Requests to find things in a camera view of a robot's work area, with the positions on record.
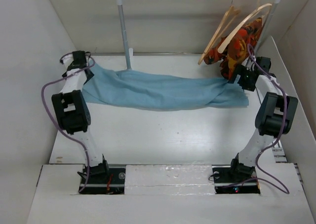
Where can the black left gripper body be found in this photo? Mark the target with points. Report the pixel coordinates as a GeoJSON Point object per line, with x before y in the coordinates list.
{"type": "Point", "coordinates": [89, 77]}

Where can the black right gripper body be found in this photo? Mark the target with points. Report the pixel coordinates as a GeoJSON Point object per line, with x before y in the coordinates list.
{"type": "Point", "coordinates": [244, 80]}

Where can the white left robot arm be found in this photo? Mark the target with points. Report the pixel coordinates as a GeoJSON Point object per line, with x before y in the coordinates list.
{"type": "Point", "coordinates": [73, 116]}

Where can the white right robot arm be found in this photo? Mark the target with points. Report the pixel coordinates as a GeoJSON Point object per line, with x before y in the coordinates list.
{"type": "Point", "coordinates": [245, 161]}

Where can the wooden hanger with garment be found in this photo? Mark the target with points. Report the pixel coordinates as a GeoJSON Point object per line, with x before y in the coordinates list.
{"type": "Point", "coordinates": [252, 15]}

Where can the orange patterned garment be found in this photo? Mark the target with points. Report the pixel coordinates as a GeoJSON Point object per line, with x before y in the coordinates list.
{"type": "Point", "coordinates": [236, 51]}

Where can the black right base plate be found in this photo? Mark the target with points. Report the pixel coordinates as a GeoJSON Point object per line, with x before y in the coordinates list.
{"type": "Point", "coordinates": [225, 182]}

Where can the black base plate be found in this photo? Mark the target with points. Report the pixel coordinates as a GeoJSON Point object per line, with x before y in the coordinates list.
{"type": "Point", "coordinates": [225, 182]}
{"type": "Point", "coordinates": [112, 184]}

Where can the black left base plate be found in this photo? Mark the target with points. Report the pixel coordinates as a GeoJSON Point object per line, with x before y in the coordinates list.
{"type": "Point", "coordinates": [112, 184]}

